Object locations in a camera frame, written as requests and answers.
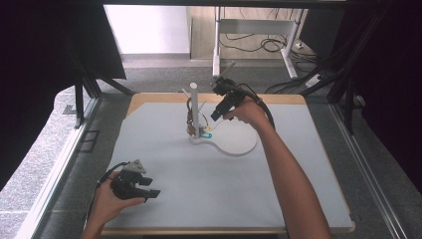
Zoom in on large metal key ring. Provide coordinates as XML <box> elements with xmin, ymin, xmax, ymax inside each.
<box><xmin>208</xmin><ymin>118</ymin><xmax>230</xmax><ymax>132</ymax></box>

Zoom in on white power strip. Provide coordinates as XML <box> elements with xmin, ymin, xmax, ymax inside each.
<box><xmin>304</xmin><ymin>74</ymin><xmax>323</xmax><ymax>89</ymax></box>

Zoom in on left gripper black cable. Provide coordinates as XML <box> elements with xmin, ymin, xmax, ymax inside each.
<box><xmin>84</xmin><ymin>161</ymin><xmax>129</xmax><ymax>230</ymax></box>

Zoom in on black metal stand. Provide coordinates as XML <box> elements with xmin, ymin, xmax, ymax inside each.
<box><xmin>65</xmin><ymin>34</ymin><xmax>136</xmax><ymax>129</ymax></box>
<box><xmin>300</xmin><ymin>19</ymin><xmax>367</xmax><ymax>135</ymax></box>

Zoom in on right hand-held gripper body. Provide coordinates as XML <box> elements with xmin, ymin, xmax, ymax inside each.
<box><xmin>210</xmin><ymin>61</ymin><xmax>249</xmax><ymax>111</ymax></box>

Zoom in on black curtain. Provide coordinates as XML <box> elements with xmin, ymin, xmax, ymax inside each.
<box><xmin>0</xmin><ymin>0</ymin><xmax>127</xmax><ymax>192</ymax></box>
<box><xmin>331</xmin><ymin>0</ymin><xmax>422</xmax><ymax>195</ymax></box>

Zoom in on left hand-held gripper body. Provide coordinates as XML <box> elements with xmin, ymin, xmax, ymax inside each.
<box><xmin>109</xmin><ymin>159</ymin><xmax>149</xmax><ymax>201</ymax></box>

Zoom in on black floor cables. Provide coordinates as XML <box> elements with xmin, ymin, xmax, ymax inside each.
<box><xmin>219</xmin><ymin>31</ymin><xmax>320</xmax><ymax>65</ymax></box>

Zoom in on white desk frame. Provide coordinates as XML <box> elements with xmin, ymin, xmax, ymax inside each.
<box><xmin>212</xmin><ymin>5</ymin><xmax>306</xmax><ymax>80</ymax></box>

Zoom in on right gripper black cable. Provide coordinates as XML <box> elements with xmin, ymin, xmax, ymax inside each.
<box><xmin>237</xmin><ymin>83</ymin><xmax>277</xmax><ymax>130</ymax></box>

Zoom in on aluminium frame rail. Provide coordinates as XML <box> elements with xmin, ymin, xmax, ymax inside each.
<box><xmin>13</xmin><ymin>98</ymin><xmax>102</xmax><ymax>239</ymax></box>
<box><xmin>327</xmin><ymin>102</ymin><xmax>411</xmax><ymax>239</ymax></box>

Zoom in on white key stand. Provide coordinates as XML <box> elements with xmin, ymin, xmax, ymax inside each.
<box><xmin>181</xmin><ymin>82</ymin><xmax>260</xmax><ymax>157</ymax></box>

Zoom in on white table mat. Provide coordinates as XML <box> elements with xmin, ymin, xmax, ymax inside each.
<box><xmin>105</xmin><ymin>101</ymin><xmax>354</xmax><ymax>231</ymax></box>

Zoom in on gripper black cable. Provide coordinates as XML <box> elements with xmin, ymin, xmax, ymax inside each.
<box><xmin>84</xmin><ymin>161</ymin><xmax>129</xmax><ymax>230</ymax></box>
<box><xmin>237</xmin><ymin>83</ymin><xmax>277</xmax><ymax>130</ymax></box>

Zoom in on person's left hand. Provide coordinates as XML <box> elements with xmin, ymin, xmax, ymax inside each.
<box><xmin>88</xmin><ymin>180</ymin><xmax>147</xmax><ymax>231</ymax></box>

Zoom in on person's right hand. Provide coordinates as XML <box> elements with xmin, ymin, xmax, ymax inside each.
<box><xmin>222</xmin><ymin>96</ymin><xmax>271</xmax><ymax>129</ymax></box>

